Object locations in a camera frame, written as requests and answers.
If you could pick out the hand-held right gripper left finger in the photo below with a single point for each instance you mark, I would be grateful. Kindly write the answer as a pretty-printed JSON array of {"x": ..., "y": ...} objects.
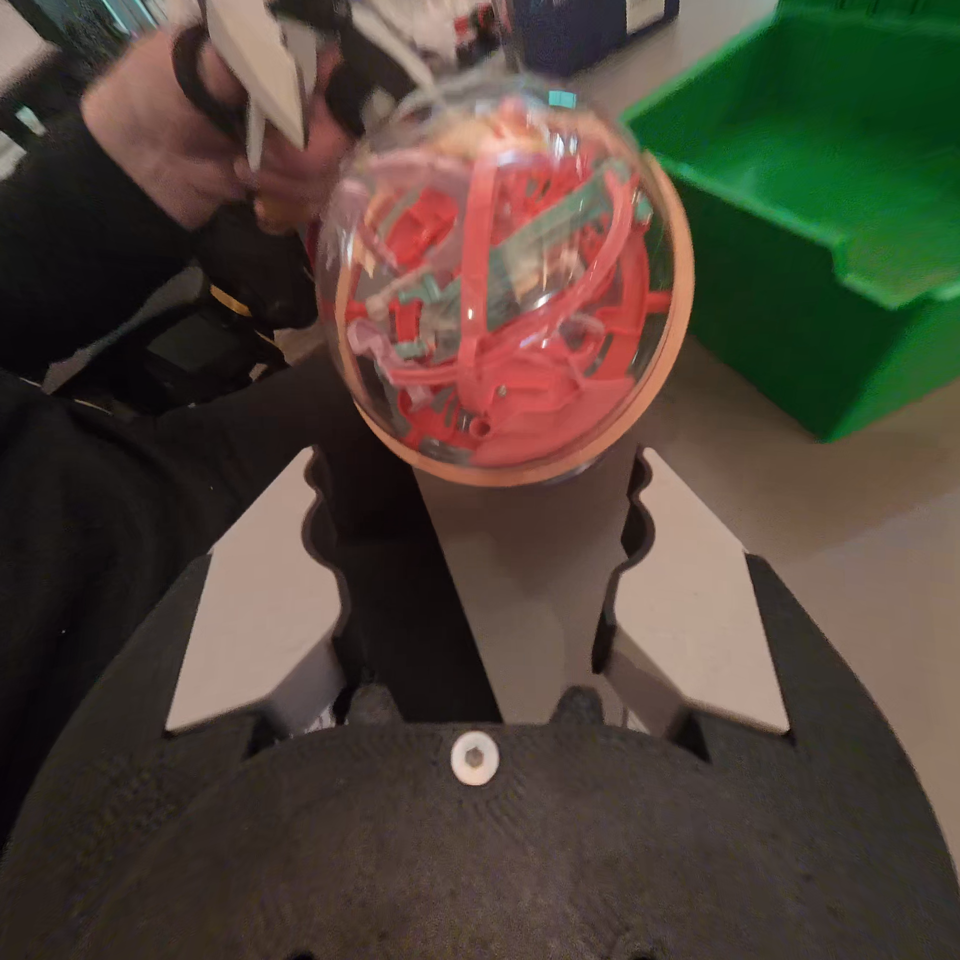
[{"x": 247, "y": 600}]

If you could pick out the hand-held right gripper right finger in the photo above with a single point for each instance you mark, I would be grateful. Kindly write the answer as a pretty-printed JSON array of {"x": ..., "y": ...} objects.
[{"x": 697, "y": 600}]

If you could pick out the clear maze ball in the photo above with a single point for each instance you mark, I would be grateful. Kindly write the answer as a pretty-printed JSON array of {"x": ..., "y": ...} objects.
[{"x": 502, "y": 285}]

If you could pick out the person's left forearm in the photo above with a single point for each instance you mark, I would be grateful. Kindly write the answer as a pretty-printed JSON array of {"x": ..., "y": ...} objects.
[{"x": 67, "y": 247}]

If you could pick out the person's left hand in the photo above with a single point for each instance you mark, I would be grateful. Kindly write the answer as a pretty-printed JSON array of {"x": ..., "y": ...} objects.
[{"x": 150, "y": 135}]

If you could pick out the black yellow-trimmed bag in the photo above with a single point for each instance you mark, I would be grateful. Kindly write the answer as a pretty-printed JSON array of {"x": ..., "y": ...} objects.
[{"x": 255, "y": 262}]

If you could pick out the blue cardboard box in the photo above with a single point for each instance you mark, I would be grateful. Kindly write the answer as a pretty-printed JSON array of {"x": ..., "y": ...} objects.
[{"x": 570, "y": 37}]

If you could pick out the green plastic bin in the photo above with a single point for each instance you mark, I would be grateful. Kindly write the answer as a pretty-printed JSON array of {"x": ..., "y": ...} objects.
[{"x": 787, "y": 262}]

